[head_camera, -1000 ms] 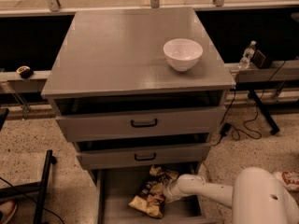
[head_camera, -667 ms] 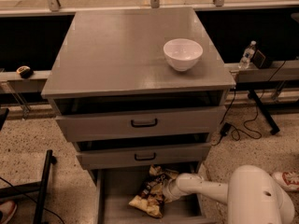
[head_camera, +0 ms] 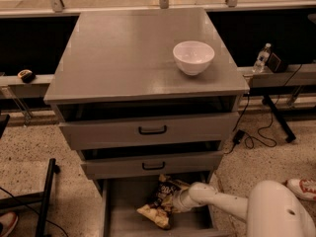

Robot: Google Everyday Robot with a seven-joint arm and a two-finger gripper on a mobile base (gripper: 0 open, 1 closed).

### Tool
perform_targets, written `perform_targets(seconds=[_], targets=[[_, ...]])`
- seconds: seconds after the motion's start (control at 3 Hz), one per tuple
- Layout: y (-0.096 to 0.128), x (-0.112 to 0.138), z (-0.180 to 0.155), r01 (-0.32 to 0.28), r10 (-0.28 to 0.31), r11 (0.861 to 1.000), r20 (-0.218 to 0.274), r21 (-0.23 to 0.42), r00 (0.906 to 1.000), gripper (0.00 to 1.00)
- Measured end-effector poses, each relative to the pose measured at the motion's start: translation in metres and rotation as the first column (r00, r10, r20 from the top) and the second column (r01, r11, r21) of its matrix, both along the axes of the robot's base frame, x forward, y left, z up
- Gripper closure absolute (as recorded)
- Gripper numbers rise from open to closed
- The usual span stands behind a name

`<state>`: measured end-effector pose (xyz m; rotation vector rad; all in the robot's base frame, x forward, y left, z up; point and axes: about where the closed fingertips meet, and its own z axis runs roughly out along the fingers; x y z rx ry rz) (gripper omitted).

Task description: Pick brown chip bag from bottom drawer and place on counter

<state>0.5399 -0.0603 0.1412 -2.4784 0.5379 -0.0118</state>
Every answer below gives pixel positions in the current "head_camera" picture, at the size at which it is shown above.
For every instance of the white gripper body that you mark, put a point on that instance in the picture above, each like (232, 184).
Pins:
(181, 199)

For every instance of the brown chip bag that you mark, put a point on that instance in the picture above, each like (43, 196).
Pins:
(160, 206)

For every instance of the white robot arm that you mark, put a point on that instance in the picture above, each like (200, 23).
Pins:
(271, 210)

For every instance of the grey middle drawer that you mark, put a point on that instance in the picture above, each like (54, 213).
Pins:
(131, 166)

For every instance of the grey drawer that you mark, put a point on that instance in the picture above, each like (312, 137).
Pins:
(123, 132)
(131, 166)
(122, 197)

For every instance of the grey bottom drawer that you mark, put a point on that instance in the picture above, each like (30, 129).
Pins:
(122, 197)

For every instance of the grey top drawer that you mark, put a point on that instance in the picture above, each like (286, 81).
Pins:
(123, 132)

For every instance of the grey drawer cabinet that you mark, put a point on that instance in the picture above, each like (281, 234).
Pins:
(120, 65)

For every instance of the black power adapter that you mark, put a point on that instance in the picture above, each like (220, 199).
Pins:
(238, 137)

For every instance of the white red shoe right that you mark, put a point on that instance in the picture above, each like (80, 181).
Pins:
(303, 188)

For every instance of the white red shoe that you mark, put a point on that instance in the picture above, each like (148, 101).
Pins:
(8, 221)
(303, 188)

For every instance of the black metal stand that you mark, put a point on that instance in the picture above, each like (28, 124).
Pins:
(42, 198)

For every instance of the white bowl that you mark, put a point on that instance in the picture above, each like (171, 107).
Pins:
(193, 57)

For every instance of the small black box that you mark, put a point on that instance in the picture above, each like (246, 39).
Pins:
(276, 64)

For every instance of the clear water bottle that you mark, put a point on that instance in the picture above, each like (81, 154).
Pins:
(262, 58)

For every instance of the white red shoe left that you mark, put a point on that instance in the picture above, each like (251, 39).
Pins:
(8, 221)

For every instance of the black tape measure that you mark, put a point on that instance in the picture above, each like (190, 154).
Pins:
(27, 75)

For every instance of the black middle drawer handle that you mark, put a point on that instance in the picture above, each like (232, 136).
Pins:
(153, 167)

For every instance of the black drawer handle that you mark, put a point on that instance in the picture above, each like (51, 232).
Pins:
(153, 167)
(152, 130)

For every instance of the black top drawer handle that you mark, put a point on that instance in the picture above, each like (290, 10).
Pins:
(152, 130)

